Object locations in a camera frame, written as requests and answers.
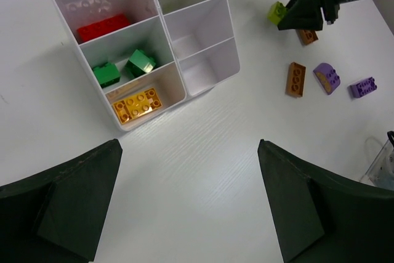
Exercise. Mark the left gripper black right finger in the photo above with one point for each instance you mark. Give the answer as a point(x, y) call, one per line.
point(320, 216)

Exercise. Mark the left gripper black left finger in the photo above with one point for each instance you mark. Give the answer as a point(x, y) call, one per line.
point(58, 215)

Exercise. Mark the brown lego brick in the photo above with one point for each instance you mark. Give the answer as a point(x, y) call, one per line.
point(307, 36)

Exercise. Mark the dark green lego brick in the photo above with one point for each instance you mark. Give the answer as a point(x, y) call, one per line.
point(277, 12)

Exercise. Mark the purple square lego brick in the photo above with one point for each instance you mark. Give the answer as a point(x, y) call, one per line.
point(327, 77)

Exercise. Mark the orange-brown long lego brick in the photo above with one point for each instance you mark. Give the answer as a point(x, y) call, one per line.
point(295, 80)

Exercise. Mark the purple long lego brick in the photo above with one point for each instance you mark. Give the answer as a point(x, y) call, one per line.
point(363, 88)

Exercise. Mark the yellow lego brick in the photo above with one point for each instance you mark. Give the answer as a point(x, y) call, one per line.
point(137, 105)

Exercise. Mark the lime green lego brick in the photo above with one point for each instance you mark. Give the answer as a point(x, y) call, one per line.
point(139, 64)

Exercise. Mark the dark red lego brick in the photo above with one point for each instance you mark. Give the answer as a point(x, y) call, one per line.
point(106, 26)

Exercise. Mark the white compartment container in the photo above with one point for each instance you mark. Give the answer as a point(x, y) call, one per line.
point(191, 41)

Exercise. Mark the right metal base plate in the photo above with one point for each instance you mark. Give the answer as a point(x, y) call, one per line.
point(380, 172)

